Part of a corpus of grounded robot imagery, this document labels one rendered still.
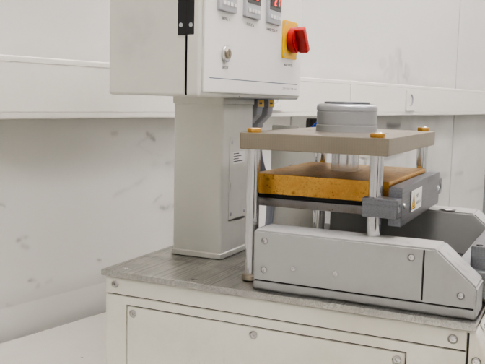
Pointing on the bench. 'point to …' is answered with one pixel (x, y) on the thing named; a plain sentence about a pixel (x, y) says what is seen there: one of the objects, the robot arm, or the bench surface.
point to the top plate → (340, 133)
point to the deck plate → (176, 276)
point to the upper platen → (326, 184)
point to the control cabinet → (213, 101)
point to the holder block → (478, 253)
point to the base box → (265, 331)
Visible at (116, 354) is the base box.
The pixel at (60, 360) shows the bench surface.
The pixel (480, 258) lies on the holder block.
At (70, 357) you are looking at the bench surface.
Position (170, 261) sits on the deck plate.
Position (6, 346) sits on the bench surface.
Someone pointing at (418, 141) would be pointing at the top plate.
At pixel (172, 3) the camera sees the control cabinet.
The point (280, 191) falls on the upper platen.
